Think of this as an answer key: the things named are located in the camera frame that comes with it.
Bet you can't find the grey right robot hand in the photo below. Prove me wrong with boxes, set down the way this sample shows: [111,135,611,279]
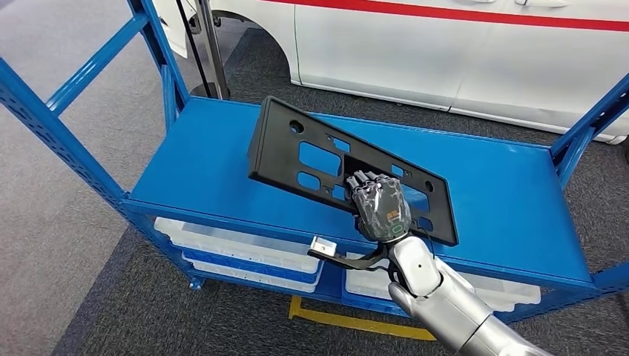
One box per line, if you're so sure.
[346,170,412,243]

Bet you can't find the black plastic plate bracket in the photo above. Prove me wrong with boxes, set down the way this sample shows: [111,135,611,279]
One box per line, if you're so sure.
[247,96,459,247]

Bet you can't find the blue metal shelf rack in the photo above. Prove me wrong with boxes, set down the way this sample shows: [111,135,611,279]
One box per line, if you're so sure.
[0,0,629,323]

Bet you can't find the blue plastic storage bin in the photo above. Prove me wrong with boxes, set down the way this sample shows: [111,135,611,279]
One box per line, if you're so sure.
[341,289,414,318]
[169,240,326,286]

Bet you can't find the yellow floor tape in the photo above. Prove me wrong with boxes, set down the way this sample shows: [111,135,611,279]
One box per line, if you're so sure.
[288,294,438,343]

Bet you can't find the white car with red stripe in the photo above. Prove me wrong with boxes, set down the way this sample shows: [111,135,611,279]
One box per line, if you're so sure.
[152,0,629,146]

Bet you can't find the grey metal pole stand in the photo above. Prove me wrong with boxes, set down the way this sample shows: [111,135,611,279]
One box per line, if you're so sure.
[194,0,232,101]

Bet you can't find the thin black pole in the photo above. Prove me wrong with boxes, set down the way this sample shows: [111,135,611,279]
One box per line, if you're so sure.
[174,0,213,98]

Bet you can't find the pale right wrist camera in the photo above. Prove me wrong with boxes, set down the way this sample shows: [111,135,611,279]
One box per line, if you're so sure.
[307,237,392,272]

